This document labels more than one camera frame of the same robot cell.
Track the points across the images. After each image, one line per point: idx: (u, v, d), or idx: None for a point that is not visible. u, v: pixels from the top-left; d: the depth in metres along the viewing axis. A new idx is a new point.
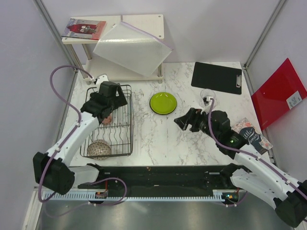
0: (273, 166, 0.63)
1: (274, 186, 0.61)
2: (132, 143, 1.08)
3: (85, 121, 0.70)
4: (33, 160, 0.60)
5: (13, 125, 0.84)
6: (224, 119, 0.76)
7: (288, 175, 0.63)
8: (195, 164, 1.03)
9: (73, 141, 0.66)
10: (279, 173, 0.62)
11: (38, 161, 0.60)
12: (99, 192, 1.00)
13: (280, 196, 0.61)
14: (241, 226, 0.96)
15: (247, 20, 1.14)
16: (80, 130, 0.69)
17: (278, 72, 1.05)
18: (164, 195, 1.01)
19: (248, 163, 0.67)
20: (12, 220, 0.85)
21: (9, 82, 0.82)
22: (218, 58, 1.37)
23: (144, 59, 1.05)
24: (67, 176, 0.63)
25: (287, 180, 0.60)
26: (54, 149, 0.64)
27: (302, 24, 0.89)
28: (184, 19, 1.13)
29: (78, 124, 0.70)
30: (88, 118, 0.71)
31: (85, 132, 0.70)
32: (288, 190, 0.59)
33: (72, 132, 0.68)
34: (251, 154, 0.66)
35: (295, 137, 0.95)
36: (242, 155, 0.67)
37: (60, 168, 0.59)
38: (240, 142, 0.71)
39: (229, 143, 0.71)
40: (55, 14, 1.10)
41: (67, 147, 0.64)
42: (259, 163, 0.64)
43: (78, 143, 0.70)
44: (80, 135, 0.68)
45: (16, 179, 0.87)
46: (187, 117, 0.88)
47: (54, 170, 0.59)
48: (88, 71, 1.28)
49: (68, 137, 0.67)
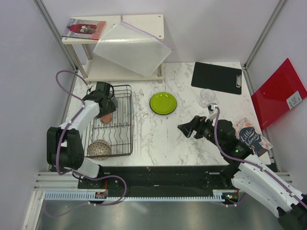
0: (278, 178, 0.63)
1: (278, 197, 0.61)
2: (132, 143, 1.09)
3: (89, 105, 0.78)
4: (48, 134, 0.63)
5: (13, 125, 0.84)
6: (229, 128, 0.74)
7: (292, 187, 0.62)
8: (195, 164, 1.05)
9: (82, 118, 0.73)
10: (284, 185, 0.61)
11: (52, 135, 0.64)
12: (99, 192, 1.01)
13: (284, 207, 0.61)
14: (240, 226, 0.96)
15: (247, 20, 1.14)
16: (86, 110, 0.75)
17: (278, 72, 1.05)
18: (164, 195, 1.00)
19: (253, 174, 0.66)
20: (12, 219, 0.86)
21: (9, 82, 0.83)
22: (218, 58, 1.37)
23: (144, 59, 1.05)
24: (80, 147, 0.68)
25: (291, 192, 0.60)
26: (67, 122, 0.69)
27: (302, 24, 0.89)
28: (184, 19, 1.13)
29: (84, 107, 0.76)
30: (91, 103, 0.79)
31: (90, 113, 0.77)
32: (292, 202, 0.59)
33: (79, 111, 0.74)
34: (256, 164, 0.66)
35: (295, 140, 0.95)
36: (247, 165, 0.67)
37: (74, 141, 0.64)
38: (244, 152, 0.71)
39: (234, 154, 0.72)
40: (55, 14, 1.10)
41: (78, 121, 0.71)
42: (264, 173, 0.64)
43: (86, 124, 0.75)
44: (87, 115, 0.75)
45: (16, 179, 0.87)
46: (191, 124, 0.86)
47: (70, 140, 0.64)
48: (88, 71, 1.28)
49: (77, 115, 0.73)
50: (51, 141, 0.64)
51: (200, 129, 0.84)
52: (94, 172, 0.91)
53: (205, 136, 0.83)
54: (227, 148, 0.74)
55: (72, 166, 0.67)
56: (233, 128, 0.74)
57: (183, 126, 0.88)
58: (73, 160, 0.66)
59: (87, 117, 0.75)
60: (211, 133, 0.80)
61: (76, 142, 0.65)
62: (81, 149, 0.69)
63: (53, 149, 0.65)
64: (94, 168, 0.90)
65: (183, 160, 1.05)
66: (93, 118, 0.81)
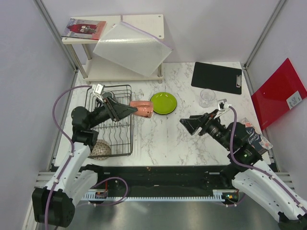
0: (286, 188, 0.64)
1: (285, 206, 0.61)
2: (132, 143, 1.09)
3: (78, 150, 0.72)
4: (33, 196, 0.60)
5: (13, 126, 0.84)
6: (243, 132, 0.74)
7: (300, 197, 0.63)
8: (196, 164, 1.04)
9: (71, 170, 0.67)
10: (292, 195, 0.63)
11: (37, 197, 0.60)
12: (99, 192, 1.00)
13: (289, 216, 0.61)
14: (241, 226, 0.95)
15: (247, 21, 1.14)
16: (75, 159, 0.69)
17: (278, 72, 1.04)
18: (163, 195, 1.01)
19: (260, 180, 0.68)
20: (12, 219, 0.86)
21: (9, 82, 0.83)
22: (218, 58, 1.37)
23: (144, 59, 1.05)
24: (70, 203, 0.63)
25: (299, 203, 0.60)
26: (53, 181, 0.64)
27: (302, 24, 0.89)
28: (184, 19, 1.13)
29: (72, 154, 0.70)
30: (81, 147, 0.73)
31: (79, 160, 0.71)
32: (299, 213, 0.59)
33: (66, 160, 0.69)
34: (265, 172, 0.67)
35: (295, 140, 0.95)
36: (256, 171, 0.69)
37: (62, 200, 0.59)
38: (253, 157, 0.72)
39: (243, 159, 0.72)
40: (55, 14, 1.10)
41: (65, 178, 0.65)
42: (272, 181, 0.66)
43: (75, 174, 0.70)
44: (76, 164, 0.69)
45: (16, 180, 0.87)
46: (199, 122, 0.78)
47: (55, 202, 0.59)
48: (88, 71, 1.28)
49: (64, 168, 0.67)
50: (37, 204, 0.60)
51: (207, 127, 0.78)
52: (93, 180, 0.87)
53: (211, 134, 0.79)
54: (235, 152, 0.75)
55: (61, 225, 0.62)
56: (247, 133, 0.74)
57: (188, 123, 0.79)
58: (62, 219, 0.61)
59: (75, 166, 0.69)
60: (219, 132, 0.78)
61: (64, 203, 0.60)
62: (70, 206, 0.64)
63: (40, 210, 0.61)
64: (92, 177, 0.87)
65: (183, 160, 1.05)
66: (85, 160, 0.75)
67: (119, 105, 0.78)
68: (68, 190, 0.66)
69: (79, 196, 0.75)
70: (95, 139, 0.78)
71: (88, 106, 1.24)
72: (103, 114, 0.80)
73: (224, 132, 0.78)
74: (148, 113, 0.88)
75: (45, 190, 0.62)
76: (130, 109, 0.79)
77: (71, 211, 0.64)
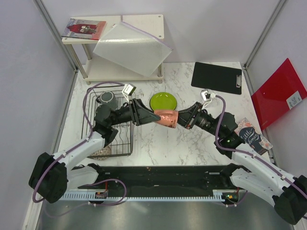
0: (271, 165, 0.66)
1: (270, 182, 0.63)
2: (132, 143, 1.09)
3: (94, 139, 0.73)
4: (38, 159, 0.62)
5: (13, 126, 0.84)
6: (232, 123, 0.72)
7: (284, 171, 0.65)
8: (195, 164, 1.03)
9: (80, 152, 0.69)
10: (275, 170, 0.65)
11: (41, 161, 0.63)
12: (99, 192, 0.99)
13: (277, 192, 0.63)
14: (240, 226, 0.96)
15: (247, 21, 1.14)
16: (88, 144, 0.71)
17: (278, 72, 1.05)
18: (164, 195, 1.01)
19: (245, 161, 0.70)
20: (13, 219, 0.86)
21: (9, 82, 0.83)
22: (218, 58, 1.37)
23: (144, 59, 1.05)
24: (64, 183, 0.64)
25: (283, 176, 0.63)
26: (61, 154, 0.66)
27: (302, 24, 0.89)
28: (184, 19, 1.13)
29: (88, 139, 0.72)
30: (99, 136, 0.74)
31: (91, 147, 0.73)
32: (284, 185, 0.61)
33: (80, 143, 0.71)
34: (247, 152, 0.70)
35: (295, 137, 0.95)
36: (238, 153, 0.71)
37: (59, 174, 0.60)
38: (236, 142, 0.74)
39: (226, 143, 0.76)
40: (55, 14, 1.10)
41: (72, 156, 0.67)
42: (255, 160, 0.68)
43: (80, 158, 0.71)
44: (86, 149, 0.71)
45: (17, 180, 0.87)
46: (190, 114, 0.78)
47: (53, 174, 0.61)
48: (88, 71, 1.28)
49: (75, 147, 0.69)
50: (38, 167, 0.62)
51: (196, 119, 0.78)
52: (91, 179, 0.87)
53: (201, 125, 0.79)
54: (222, 138, 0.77)
55: (46, 200, 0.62)
56: (236, 125, 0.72)
57: (181, 118, 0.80)
58: (50, 194, 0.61)
59: (85, 151, 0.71)
60: (208, 123, 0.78)
61: (59, 179, 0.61)
62: (64, 185, 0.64)
63: (37, 175, 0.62)
64: (92, 175, 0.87)
65: (183, 160, 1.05)
66: (95, 151, 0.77)
67: (143, 109, 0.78)
68: (69, 169, 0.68)
69: (75, 183, 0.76)
70: (112, 137, 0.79)
71: (88, 106, 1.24)
72: (127, 115, 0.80)
73: (213, 122, 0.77)
74: (173, 122, 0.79)
75: (50, 159, 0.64)
76: (153, 115, 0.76)
77: (62, 190, 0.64)
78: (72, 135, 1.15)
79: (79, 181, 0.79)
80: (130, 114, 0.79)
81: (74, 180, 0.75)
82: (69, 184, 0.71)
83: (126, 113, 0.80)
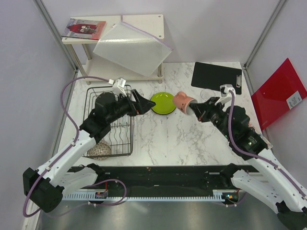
0: (292, 179, 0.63)
1: (290, 200, 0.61)
2: (132, 143, 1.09)
3: (81, 141, 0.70)
4: (23, 176, 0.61)
5: (12, 126, 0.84)
6: (243, 116, 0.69)
7: (304, 188, 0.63)
8: (196, 164, 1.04)
9: (65, 161, 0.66)
10: (297, 187, 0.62)
11: (27, 178, 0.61)
12: (99, 192, 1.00)
13: (292, 208, 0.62)
14: (241, 226, 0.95)
15: (247, 21, 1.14)
16: (74, 150, 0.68)
17: (278, 72, 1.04)
18: (164, 195, 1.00)
19: (265, 171, 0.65)
20: (12, 219, 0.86)
21: (9, 82, 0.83)
22: (217, 58, 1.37)
23: (144, 59, 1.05)
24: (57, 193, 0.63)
25: (304, 195, 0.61)
26: (45, 167, 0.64)
27: (302, 24, 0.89)
28: (184, 19, 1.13)
29: (74, 143, 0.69)
30: (86, 138, 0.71)
31: (78, 152, 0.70)
32: (304, 206, 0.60)
33: (65, 149, 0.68)
34: (270, 162, 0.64)
35: (295, 138, 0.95)
36: (260, 161, 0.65)
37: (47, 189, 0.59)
38: (257, 144, 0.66)
39: (247, 146, 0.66)
40: (55, 14, 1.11)
41: (58, 167, 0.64)
42: (277, 172, 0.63)
43: (70, 165, 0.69)
44: (74, 155, 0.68)
45: (17, 180, 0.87)
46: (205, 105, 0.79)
47: (41, 189, 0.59)
48: (88, 71, 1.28)
49: (61, 156, 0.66)
50: (25, 184, 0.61)
51: (207, 112, 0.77)
52: (90, 180, 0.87)
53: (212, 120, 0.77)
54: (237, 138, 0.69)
55: (42, 209, 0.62)
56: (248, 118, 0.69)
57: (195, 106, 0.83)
58: (44, 206, 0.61)
59: (73, 157, 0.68)
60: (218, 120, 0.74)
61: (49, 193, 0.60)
62: (58, 194, 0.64)
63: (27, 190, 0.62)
64: (91, 176, 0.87)
65: (183, 160, 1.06)
66: (87, 151, 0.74)
67: (143, 99, 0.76)
68: (59, 179, 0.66)
69: (72, 189, 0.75)
70: (104, 132, 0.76)
71: (88, 106, 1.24)
72: (124, 109, 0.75)
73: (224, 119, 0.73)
74: (183, 105, 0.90)
75: (35, 174, 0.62)
76: (150, 102, 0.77)
77: (57, 199, 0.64)
78: (72, 135, 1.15)
79: (78, 183, 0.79)
80: (128, 106, 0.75)
81: (71, 185, 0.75)
82: (66, 189, 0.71)
83: (122, 106, 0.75)
